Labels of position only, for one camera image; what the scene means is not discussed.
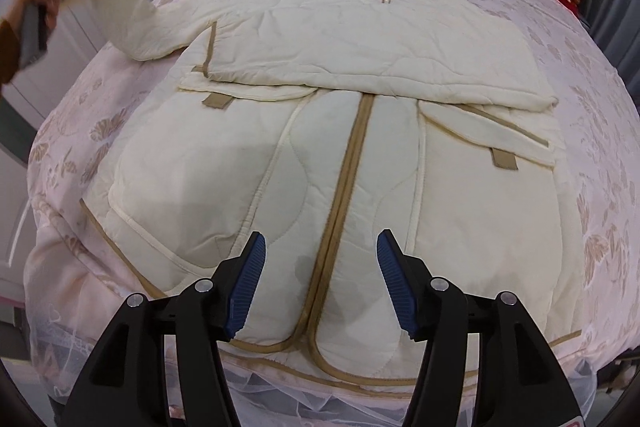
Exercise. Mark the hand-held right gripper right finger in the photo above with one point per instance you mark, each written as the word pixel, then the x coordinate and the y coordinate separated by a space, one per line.
pixel 395 287

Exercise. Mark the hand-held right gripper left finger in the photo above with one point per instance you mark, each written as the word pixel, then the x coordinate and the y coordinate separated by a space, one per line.
pixel 247 287

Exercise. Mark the cream quilt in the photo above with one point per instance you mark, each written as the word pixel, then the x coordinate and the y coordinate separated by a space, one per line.
pixel 310 47

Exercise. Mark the person's left forearm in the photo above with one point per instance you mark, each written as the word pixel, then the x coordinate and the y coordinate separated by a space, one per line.
pixel 7 52

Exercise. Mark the person's left hand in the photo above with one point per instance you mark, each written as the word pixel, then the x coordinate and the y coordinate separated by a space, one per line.
pixel 22 9

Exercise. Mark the pink floral bedspread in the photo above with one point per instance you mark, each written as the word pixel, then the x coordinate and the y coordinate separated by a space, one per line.
pixel 575 72

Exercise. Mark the grey curtain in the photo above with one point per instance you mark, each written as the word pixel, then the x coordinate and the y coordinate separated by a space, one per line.
pixel 620 17

